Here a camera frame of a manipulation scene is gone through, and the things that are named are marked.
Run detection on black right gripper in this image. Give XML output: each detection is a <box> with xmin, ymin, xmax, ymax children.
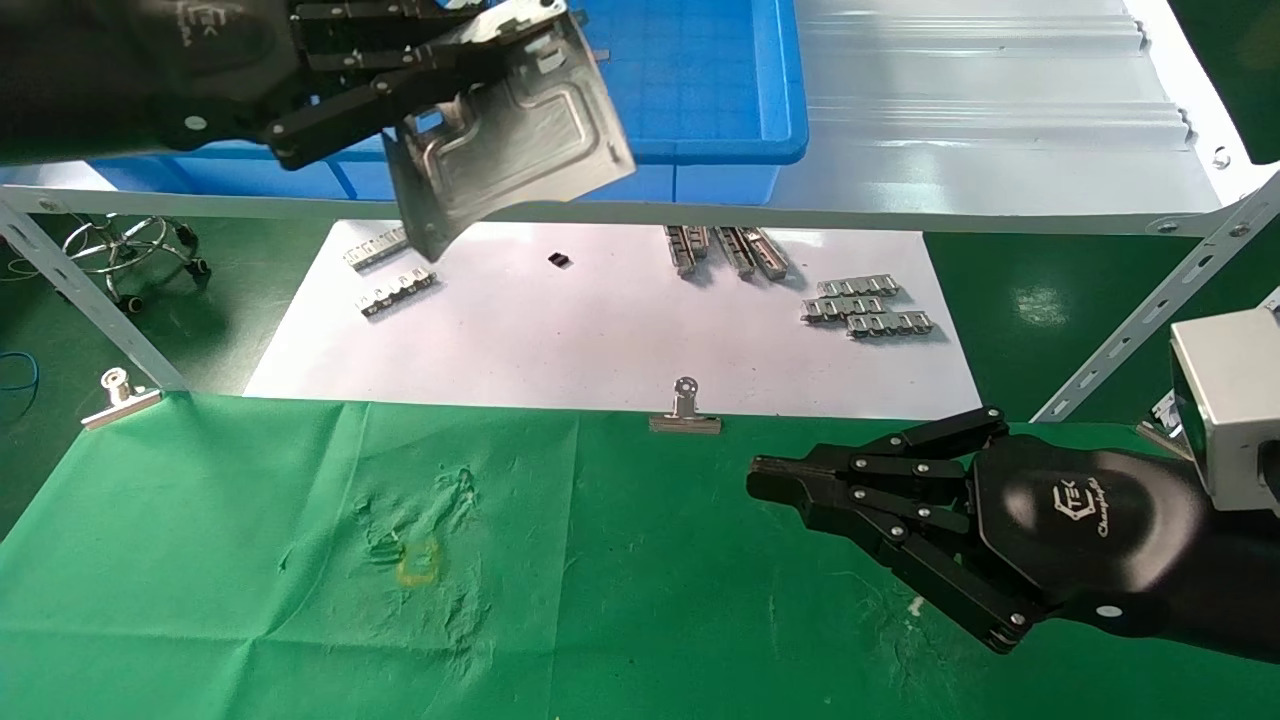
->
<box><xmin>747</xmin><ymin>405</ymin><xmax>1216</xmax><ymax>656</ymax></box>

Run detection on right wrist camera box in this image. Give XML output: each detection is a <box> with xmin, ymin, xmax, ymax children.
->
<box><xmin>1167</xmin><ymin>304</ymin><xmax>1280</xmax><ymax>514</ymax></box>

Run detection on small notched metal rail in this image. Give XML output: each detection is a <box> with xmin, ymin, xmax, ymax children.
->
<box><xmin>799</xmin><ymin>295</ymin><xmax>887</xmax><ymax>326</ymax></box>
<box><xmin>816</xmin><ymin>276</ymin><xmax>902</xmax><ymax>300</ymax></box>
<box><xmin>845</xmin><ymin>310</ymin><xmax>936</xmax><ymax>340</ymax></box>
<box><xmin>342</xmin><ymin>228</ymin><xmax>411</xmax><ymax>274</ymax></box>
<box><xmin>357</xmin><ymin>264</ymin><xmax>439</xmax><ymax>319</ymax></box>

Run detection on white paper sheet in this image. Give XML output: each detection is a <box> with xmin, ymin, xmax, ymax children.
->
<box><xmin>243</xmin><ymin>219</ymin><xmax>984</xmax><ymax>422</ymax></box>

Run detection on green cloth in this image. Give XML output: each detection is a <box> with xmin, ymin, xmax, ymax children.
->
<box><xmin>0</xmin><ymin>391</ymin><xmax>1280</xmax><ymax>720</ymax></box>

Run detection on stamped metal bracket plate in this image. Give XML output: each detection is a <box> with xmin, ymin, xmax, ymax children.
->
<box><xmin>383</xmin><ymin>8</ymin><xmax>639</xmax><ymax>264</ymax></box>

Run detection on blue plastic bin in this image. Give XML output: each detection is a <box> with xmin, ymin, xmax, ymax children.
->
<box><xmin>85</xmin><ymin>0</ymin><xmax>810</xmax><ymax>207</ymax></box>

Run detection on grey metal shelf rack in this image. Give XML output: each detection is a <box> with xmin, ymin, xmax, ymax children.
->
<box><xmin>0</xmin><ymin>0</ymin><xmax>1280</xmax><ymax>423</ymax></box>

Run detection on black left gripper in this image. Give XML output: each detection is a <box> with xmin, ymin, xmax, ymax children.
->
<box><xmin>0</xmin><ymin>0</ymin><xmax>567</xmax><ymax>172</ymax></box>

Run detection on blue cable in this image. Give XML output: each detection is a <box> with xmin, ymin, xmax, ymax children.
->
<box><xmin>0</xmin><ymin>349</ymin><xmax>42</xmax><ymax>420</ymax></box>

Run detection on chrome stool base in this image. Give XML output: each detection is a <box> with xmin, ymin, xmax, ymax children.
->
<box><xmin>61</xmin><ymin>212</ymin><xmax>212</xmax><ymax>314</ymax></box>

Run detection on silver binder clip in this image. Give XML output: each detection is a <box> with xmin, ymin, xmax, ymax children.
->
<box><xmin>80</xmin><ymin>366</ymin><xmax>165</xmax><ymax>433</ymax></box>
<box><xmin>1137</xmin><ymin>391</ymin><xmax>1187</xmax><ymax>457</ymax></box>
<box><xmin>647</xmin><ymin>375</ymin><xmax>724</xmax><ymax>436</ymax></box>

